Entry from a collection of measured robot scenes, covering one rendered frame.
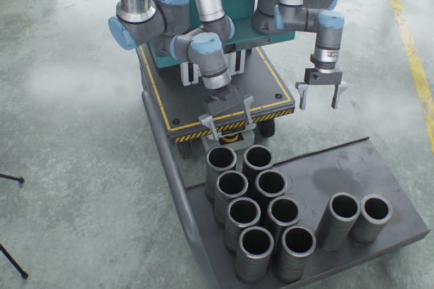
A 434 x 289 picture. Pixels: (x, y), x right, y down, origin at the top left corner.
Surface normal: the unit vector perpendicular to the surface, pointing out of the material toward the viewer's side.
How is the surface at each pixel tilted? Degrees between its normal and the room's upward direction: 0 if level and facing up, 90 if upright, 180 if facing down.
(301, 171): 0
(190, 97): 0
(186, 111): 0
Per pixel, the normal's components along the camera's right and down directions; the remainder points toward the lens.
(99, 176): 0.02, -0.64
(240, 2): 0.33, 0.73
